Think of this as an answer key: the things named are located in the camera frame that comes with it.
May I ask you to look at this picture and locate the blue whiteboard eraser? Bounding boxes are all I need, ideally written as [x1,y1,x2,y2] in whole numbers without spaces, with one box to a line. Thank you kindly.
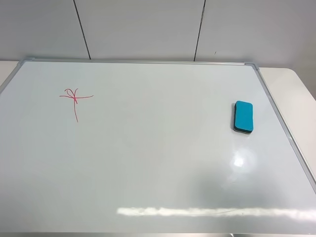
[233,101,254,134]

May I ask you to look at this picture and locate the white whiteboard with aluminium frame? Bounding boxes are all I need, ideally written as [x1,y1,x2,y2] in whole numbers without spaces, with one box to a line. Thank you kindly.
[0,59,316,235]

